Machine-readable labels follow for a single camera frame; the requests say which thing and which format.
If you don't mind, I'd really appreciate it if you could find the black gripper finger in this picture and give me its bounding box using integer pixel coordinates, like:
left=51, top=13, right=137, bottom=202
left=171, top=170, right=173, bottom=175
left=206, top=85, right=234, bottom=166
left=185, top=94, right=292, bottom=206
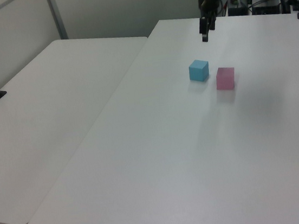
left=207, top=13, right=217, bottom=31
left=197, top=16, right=212, bottom=43

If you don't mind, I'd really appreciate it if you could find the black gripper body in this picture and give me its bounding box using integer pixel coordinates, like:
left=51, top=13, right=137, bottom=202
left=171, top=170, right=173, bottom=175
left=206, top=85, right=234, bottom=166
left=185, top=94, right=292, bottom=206
left=198, top=0, right=222, bottom=20

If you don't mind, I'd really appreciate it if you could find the pink cube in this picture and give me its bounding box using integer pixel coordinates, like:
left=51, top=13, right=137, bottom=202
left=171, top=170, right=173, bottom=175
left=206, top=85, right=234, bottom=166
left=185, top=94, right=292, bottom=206
left=213, top=65, right=238, bottom=92

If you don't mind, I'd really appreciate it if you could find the blue cube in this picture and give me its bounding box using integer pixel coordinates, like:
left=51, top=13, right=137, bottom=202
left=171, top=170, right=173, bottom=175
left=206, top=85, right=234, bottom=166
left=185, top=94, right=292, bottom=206
left=187, top=58, right=212, bottom=84

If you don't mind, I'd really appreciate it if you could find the black electronics box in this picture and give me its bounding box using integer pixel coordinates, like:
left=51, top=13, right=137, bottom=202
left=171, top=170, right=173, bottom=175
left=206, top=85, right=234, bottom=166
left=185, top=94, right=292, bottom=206
left=250, top=0, right=283, bottom=18

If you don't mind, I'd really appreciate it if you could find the small black box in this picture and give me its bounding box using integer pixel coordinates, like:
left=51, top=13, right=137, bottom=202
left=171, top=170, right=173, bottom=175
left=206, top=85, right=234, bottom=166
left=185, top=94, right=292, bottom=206
left=227, top=5, right=249, bottom=17

